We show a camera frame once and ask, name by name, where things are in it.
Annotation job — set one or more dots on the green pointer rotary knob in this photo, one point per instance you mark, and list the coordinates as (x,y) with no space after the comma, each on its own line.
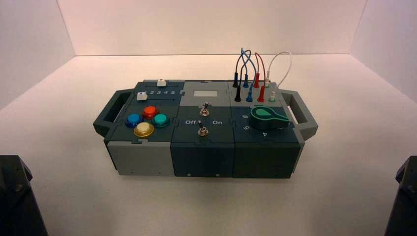
(267,118)

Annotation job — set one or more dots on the white slider cap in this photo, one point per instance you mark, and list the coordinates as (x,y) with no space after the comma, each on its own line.
(161,82)
(141,96)

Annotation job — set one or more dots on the metal toggle switch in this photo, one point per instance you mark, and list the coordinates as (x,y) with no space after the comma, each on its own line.
(202,131)
(204,110)

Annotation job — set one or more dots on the green round push button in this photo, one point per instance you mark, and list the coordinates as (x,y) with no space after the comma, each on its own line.
(160,120)

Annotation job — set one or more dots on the red round push button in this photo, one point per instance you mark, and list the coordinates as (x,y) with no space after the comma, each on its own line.
(150,112)

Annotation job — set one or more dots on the dark teal grey control box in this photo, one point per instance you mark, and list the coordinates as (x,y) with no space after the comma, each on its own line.
(202,156)

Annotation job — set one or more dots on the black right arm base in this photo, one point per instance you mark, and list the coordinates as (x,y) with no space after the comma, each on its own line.
(404,202)

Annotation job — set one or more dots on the blue round push button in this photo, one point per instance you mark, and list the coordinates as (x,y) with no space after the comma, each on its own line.
(134,120)

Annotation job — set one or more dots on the yellow round push button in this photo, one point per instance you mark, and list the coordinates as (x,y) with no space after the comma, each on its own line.
(143,129)

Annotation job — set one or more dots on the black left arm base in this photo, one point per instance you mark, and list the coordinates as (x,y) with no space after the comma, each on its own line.
(16,202)

